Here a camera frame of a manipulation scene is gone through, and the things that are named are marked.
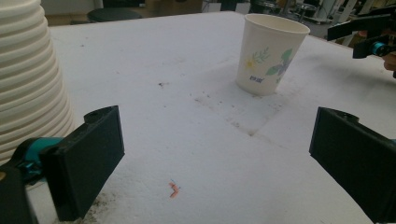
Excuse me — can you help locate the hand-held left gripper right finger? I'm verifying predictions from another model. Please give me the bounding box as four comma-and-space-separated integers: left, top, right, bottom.
308, 105, 396, 224

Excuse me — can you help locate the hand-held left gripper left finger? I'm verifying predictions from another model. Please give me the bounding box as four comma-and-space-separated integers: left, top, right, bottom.
39, 105, 126, 223

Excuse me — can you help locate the flower print paper cup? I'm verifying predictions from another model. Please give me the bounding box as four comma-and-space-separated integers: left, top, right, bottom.
234, 13, 311, 97

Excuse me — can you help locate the stack of white paper cups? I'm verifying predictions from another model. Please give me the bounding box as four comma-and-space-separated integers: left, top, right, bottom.
0, 0, 76, 166

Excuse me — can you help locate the white metal stand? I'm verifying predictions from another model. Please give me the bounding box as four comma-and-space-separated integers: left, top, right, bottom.
311, 0, 359, 25

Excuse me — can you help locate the orange tape scrap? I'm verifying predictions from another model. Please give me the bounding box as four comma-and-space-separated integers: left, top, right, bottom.
168, 181, 181, 199

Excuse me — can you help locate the black round stool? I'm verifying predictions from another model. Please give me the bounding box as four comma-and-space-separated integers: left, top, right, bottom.
86, 7, 144, 23

